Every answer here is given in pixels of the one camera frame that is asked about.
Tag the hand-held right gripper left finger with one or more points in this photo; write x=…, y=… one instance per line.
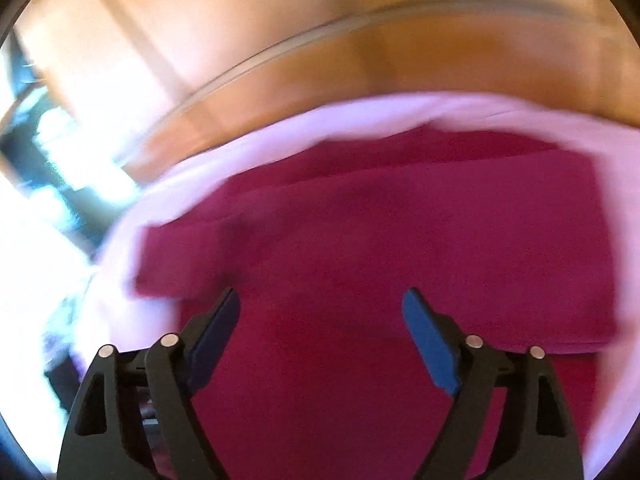
x=212, y=340

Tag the dark red velvet garment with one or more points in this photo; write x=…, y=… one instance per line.
x=350, y=240

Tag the wooden panelled headboard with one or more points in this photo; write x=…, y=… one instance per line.
x=200, y=35

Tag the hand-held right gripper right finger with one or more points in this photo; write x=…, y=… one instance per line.
x=432, y=340

